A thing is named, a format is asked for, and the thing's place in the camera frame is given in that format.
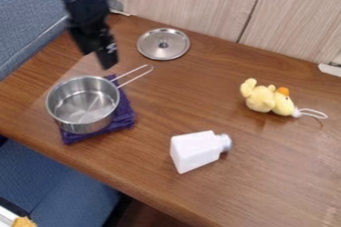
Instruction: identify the white salt shaker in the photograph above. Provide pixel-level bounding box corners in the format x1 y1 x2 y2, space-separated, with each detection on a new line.
168 129 235 175

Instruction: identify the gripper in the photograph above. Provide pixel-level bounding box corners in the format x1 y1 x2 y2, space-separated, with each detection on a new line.
58 0 121 71

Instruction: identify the purple cloth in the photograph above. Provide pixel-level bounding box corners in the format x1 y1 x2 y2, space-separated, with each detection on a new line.
58 74 138 146

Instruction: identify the silver pot lid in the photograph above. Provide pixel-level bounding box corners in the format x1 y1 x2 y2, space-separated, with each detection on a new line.
136 27 192 62

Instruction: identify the yellow plush duck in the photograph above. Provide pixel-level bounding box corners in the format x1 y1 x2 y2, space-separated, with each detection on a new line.
238 78 331 120

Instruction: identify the silver pot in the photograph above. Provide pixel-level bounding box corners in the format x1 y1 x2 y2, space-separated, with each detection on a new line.
44 64 155 135

